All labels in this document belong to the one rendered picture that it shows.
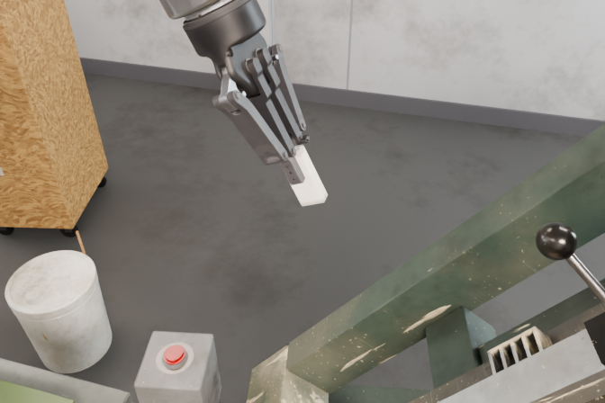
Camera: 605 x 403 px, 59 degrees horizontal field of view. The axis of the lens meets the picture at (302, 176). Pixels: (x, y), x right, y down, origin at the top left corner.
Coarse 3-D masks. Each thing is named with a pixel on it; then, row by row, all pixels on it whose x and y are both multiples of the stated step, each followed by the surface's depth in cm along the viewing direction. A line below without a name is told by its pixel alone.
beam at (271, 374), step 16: (256, 368) 106; (272, 368) 101; (256, 384) 102; (272, 384) 98; (288, 384) 96; (304, 384) 98; (256, 400) 99; (272, 400) 95; (288, 400) 93; (304, 400) 96; (320, 400) 98
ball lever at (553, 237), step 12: (540, 228) 53; (552, 228) 52; (564, 228) 52; (540, 240) 52; (552, 240) 52; (564, 240) 51; (576, 240) 52; (540, 252) 53; (552, 252) 52; (564, 252) 51; (576, 264) 52; (588, 276) 52; (600, 288) 52
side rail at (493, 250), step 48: (576, 144) 71; (528, 192) 73; (576, 192) 69; (480, 240) 76; (528, 240) 75; (384, 288) 87; (432, 288) 82; (480, 288) 81; (336, 336) 90; (384, 336) 89; (336, 384) 99
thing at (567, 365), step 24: (576, 336) 57; (528, 360) 60; (552, 360) 57; (576, 360) 55; (480, 384) 63; (504, 384) 60; (528, 384) 58; (552, 384) 56; (576, 384) 54; (600, 384) 54
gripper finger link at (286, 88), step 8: (272, 48) 57; (280, 48) 57; (280, 56) 57; (280, 64) 57; (280, 72) 57; (280, 80) 57; (288, 80) 58; (280, 88) 58; (288, 88) 57; (288, 96) 57; (288, 104) 58; (296, 104) 58; (296, 112) 58; (296, 120) 58; (304, 128) 59
